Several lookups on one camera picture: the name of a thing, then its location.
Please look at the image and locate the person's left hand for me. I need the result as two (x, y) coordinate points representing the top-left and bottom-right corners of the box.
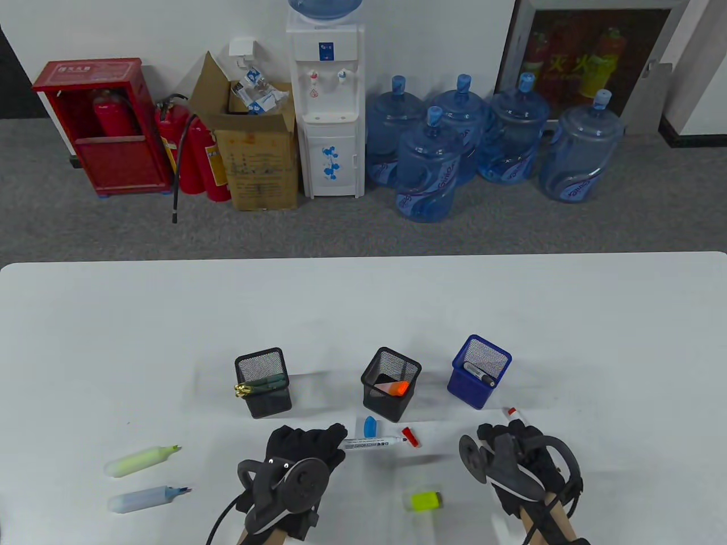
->
(237, 423), (348, 540)

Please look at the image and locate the person's right hand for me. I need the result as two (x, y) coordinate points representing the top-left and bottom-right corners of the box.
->
(476, 420), (583, 517)

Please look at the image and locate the white marker with blue end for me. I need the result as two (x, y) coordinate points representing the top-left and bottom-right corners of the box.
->
(342, 435), (406, 451)

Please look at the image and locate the white marker with black end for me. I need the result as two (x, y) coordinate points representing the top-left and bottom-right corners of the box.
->
(462, 362), (496, 388)

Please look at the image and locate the person's right forearm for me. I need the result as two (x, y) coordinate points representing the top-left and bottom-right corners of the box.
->
(520, 491), (577, 545)

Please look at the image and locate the black mesh pen holder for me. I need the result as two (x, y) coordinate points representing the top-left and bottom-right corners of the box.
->
(361, 346), (423, 422)
(235, 347), (293, 420)

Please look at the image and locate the blue mesh pen holder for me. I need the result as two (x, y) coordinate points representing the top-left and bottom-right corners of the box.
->
(446, 334), (513, 410)

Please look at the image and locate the green highlighter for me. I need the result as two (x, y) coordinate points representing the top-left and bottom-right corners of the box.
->
(105, 445), (183, 479)

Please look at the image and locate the blue highlighter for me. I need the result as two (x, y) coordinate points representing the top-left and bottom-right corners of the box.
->
(108, 484), (193, 514)

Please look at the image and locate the open cardboard box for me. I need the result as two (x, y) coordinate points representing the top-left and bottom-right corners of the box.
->
(187, 51), (300, 212)

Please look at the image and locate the blue water jug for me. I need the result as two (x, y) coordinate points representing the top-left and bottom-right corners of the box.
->
(429, 74), (489, 185)
(366, 75), (427, 188)
(395, 106), (463, 223)
(538, 89), (626, 203)
(477, 72), (551, 185)

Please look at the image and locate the white water dispenser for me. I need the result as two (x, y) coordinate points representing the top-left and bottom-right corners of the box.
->
(286, 10), (366, 199)

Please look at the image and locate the red extinguisher with yellow label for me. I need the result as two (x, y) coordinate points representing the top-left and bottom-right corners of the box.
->
(187, 116), (232, 202)

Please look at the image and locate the red fire extinguisher cabinet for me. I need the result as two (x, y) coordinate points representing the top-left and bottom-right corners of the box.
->
(31, 57), (174, 198)

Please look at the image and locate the pile of plastic wrappers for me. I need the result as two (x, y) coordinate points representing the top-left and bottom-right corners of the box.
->
(230, 67), (291, 115)

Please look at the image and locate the red extinguisher inside cabinet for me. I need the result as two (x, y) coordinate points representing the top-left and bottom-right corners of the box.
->
(92, 88), (141, 138)

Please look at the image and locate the blue bottle on dispenser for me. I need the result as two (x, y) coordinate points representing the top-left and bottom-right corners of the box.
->
(288, 0), (364, 23)

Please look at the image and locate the dark door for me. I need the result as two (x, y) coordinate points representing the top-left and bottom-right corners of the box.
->
(0, 26), (53, 121)

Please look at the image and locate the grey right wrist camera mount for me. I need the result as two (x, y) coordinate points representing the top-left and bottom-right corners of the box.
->
(459, 433), (584, 514)

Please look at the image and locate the black cable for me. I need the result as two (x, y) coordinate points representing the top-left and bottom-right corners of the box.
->
(206, 493), (245, 545)

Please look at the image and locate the red extinguisher with black hose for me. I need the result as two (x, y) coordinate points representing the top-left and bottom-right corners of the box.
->
(154, 94), (199, 225)

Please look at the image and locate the glass-fronted wall fire cabinet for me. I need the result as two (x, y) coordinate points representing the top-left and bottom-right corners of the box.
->
(494, 0), (691, 137)

